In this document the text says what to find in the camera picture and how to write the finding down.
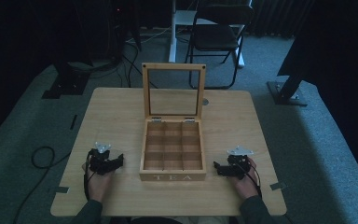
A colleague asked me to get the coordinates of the black cable bundle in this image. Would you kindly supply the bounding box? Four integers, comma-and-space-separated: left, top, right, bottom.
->
117, 40, 158, 90

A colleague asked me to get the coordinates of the wooden tea box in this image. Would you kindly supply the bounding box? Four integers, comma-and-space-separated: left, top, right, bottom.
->
138, 63, 208, 183

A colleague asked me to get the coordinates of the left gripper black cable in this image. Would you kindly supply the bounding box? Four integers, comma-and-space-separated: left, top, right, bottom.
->
82, 150, 96, 201

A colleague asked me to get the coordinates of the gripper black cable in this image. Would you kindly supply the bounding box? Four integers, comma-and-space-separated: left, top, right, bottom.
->
82, 150, 96, 201
243, 163, 264, 200

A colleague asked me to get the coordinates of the white cable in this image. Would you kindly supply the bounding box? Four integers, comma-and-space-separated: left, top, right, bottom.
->
126, 25, 172, 45

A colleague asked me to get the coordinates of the black stand base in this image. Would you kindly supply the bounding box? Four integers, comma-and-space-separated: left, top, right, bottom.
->
267, 70, 309, 107
41, 61, 91, 101

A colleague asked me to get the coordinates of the black floor cable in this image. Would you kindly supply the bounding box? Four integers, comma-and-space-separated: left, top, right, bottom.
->
12, 146, 73, 224

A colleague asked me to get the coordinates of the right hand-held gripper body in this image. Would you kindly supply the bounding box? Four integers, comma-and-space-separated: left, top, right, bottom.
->
227, 145, 255, 180

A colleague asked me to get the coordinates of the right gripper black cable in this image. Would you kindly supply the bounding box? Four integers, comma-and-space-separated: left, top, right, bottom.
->
243, 163, 264, 200

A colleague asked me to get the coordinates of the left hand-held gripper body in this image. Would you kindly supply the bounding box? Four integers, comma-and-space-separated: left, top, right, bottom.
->
88, 141, 114, 176

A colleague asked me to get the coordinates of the person's left hand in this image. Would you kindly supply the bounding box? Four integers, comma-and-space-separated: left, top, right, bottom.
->
81, 161, 117, 203

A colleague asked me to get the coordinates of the black folding chair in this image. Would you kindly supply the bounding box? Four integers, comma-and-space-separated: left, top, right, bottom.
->
185, 2, 256, 91

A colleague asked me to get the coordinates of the person's right hand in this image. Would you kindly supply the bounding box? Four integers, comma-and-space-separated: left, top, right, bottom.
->
228, 156, 261, 201

